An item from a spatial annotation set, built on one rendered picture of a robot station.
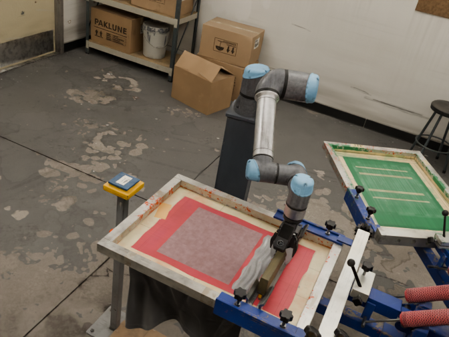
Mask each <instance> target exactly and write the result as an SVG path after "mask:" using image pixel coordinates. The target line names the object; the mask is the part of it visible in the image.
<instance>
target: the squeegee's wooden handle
mask: <svg viewBox="0 0 449 337"><path fill-rule="evenodd" d="M286 255H287V254H286V251H285V252H284V253H282V252H280V251H277V252H276V254H275V255H274V257H273V259H272V260H271V262H270V264H269V265H268V267H267V268H266V270H265V272H264V273H263V275H262V276H261V278H260V282H259V286H258V289H257V293H258V294H261V295H262V296H265V294H266V293H267V290H268V289H269V286H270V285H271V283H272V281H273V280H274V278H275V276H276V275H277V273H278V271H279V269H280V268H281V266H282V264H283V262H284V261H285V257H286Z"/></svg>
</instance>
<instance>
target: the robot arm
mask: <svg viewBox="0 0 449 337"><path fill-rule="evenodd" d="M318 87H319V76H318V75H317V74H314V73H307V72H299V71H295V70H286V69H283V68H277V69H274V70H270V69H269V67H268V66H266V65H264V64H251V65H248V66H247V67H246V68H245V70H244V74H243V79H242V84H241V90H240V94H239V96H238V98H237V100H236V101H235V103H234V106H233V110H234V111H235V112H236V113H237V114H239V115H241V116H245V117H249V118H256V119H255V136H254V145H253V159H249V160H248V161H247V165H246V171H245V176H246V178H247V179H248V180H251V181H257V182H263V183H273V184H277V185H286V186H288V189H289V193H288V196H287V200H286V203H284V205H285V208H284V213H283V218H284V220H283V222H282V223H281V225H280V226H279V229H278V230H277V232H274V235H273V236H272V238H271V240H270V252H271V258H272V259H273V257H274V255H275V254H276V252H277V251H280V252H282V253H284V252H285V251H286V254H287V255H286V257H285V265H287V264H288V263H289V262H290V261H291V260H292V258H293V256H294V255H295V253H296V251H297V249H298V244H297V242H298V241H296V240H297V239H298V238H299V236H300V232H301V229H302V226H303V225H302V224H300V223H301V222H302V221H303V218H304V216H305V213H306V210H307V206H308V204H309V200H310V197H311V194H312V192H313V186H314V180H313V179H312V178H311V177H310V176H309V175H307V171H306V169H305V167H304V165H303V164H302V163H301V162H299V161H296V160H294V161H292V162H289V163H288V164H279V163H275V162H273V155H274V143H275V120H276V107H277V102H278V101H279V99H284V100H292V101H297V102H305V103H307V104H308V103H314V101H315V99H316V96H317V91H318ZM299 226H301V227H299Z"/></svg>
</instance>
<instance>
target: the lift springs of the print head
mask: <svg viewBox="0 0 449 337"><path fill-rule="evenodd" d="M433 268H436V269H442V270H446V271H448V275H449V267H448V269H446V268H443V267H436V266H433ZM394 297H396V298H406V301H407V302H408V303H418V302H435V301H444V300H449V285H442V286H428V287H420V288H407V289H406V291H405V295H402V296H394ZM395 321H400V322H401V325H402V326H403V327H405V328H409V327H422V326H448V325H449V308H447V309H437V310H418V311H408V312H402V313H401V314H400V318H399V319H388V320H366V321H365V322H366V323H373V322H395Z"/></svg>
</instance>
